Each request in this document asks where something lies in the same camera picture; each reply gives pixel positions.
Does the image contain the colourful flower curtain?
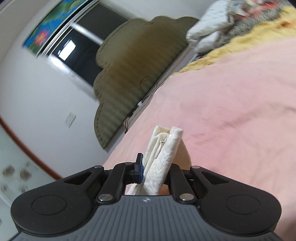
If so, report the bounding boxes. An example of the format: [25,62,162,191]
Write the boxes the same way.
[23,0,88,55]

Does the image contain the cream white pants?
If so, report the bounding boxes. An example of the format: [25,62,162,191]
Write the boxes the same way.
[126,126,192,195]

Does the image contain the frosted glass wardrobe door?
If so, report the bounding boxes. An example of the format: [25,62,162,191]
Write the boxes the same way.
[1,128,54,240]

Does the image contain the pink bed blanket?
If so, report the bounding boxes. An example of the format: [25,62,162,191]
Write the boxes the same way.
[104,38,295,240]

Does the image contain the zebra pattern cloth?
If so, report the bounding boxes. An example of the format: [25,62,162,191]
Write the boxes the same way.
[219,1,292,46]

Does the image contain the white wall socket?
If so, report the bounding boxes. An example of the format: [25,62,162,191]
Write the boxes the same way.
[65,112,76,128]

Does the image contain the black charging cable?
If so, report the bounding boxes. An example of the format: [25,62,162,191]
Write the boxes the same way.
[125,76,158,118]

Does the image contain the brown wooden wardrobe frame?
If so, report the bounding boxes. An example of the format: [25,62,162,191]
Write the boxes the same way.
[1,118,62,180]

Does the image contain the dark window with frame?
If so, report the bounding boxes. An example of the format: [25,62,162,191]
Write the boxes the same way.
[36,1,129,98]

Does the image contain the olive green padded headboard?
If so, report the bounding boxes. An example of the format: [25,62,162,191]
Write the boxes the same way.
[93,16,198,148]

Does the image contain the yellow quilt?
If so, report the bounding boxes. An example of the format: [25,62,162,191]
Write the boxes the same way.
[174,6,295,74]

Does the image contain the white printed pillow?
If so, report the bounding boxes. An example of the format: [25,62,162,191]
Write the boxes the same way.
[186,1,234,54]

